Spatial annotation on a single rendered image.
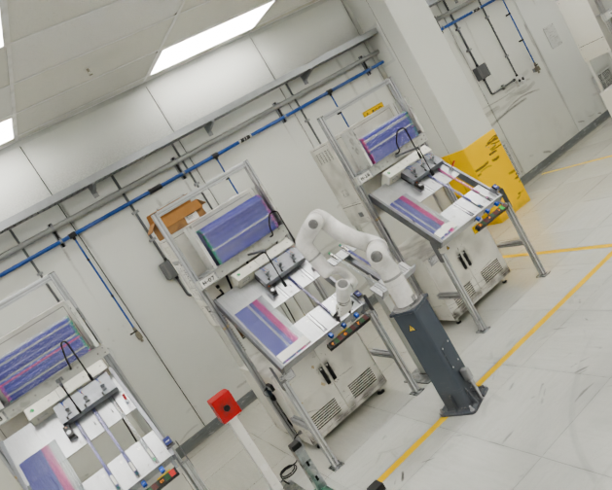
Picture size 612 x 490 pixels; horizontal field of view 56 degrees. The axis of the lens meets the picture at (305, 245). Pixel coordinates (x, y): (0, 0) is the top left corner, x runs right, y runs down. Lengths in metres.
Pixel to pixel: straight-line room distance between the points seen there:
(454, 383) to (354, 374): 0.87
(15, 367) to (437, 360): 2.38
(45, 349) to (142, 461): 0.86
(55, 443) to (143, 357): 1.82
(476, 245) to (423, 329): 1.56
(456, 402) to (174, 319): 2.72
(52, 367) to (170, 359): 1.82
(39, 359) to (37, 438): 0.44
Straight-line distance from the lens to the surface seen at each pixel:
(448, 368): 3.47
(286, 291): 3.87
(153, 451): 3.45
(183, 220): 4.19
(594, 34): 7.16
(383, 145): 4.57
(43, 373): 3.71
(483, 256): 4.81
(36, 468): 3.63
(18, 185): 5.29
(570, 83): 8.69
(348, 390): 4.11
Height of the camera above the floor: 1.79
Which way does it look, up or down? 9 degrees down
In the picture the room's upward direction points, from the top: 31 degrees counter-clockwise
